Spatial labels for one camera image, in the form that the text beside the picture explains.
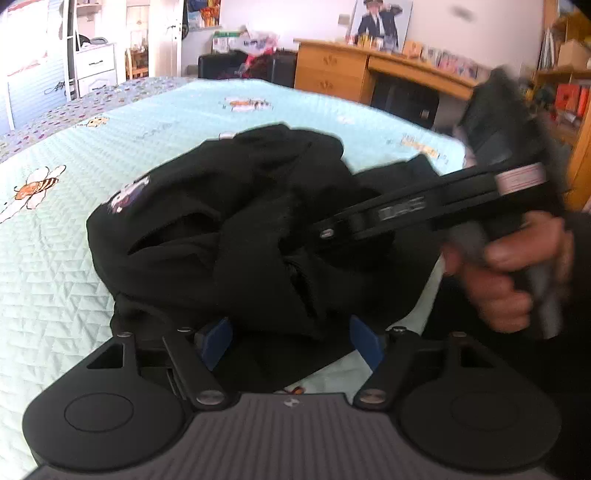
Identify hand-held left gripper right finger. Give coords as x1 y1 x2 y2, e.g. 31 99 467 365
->
348 315 497 411

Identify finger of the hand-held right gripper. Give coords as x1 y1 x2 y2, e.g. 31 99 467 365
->
313 208 366 254

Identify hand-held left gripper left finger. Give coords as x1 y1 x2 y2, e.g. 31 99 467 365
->
85 318 234 411

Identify black shirt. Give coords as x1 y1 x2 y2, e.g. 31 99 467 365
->
231 154 446 394

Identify black fleece pants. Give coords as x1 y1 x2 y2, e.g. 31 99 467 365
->
87 122 370 342

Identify person's right hand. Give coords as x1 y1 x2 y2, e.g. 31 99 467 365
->
441 212 576 334

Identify row of colourful books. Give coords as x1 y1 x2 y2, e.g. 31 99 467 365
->
404 41 481 79

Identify wooden bookshelf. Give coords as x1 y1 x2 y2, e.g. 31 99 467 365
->
531 0 591 213

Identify wooden desk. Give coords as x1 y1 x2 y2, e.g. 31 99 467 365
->
293 39 485 130

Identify bee-print quilted bed cover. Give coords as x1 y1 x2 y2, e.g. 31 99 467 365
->
0 78 467 472

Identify red cloth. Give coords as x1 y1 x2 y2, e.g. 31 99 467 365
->
242 53 273 79

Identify portrait poster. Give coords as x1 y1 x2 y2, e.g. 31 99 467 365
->
346 0 414 49

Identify white plastic bag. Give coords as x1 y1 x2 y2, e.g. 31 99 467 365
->
242 25 282 51

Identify green-white cardboard box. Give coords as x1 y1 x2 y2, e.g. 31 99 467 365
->
211 30 241 54

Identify person's black clothing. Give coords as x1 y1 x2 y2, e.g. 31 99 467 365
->
422 272 591 480

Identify white door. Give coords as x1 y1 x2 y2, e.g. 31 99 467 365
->
148 0 185 78

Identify wooden chair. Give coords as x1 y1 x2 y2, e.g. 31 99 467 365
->
124 48 149 80

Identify heart-print bed sheet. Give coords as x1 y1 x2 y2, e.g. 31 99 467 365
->
0 76 199 162

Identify white drawer cabinet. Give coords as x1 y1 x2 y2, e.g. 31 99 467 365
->
74 42 118 99

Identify sliding-door wardrobe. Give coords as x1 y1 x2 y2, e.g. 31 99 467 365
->
0 0 77 132

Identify white shelf unit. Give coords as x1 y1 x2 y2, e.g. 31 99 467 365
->
69 0 116 47

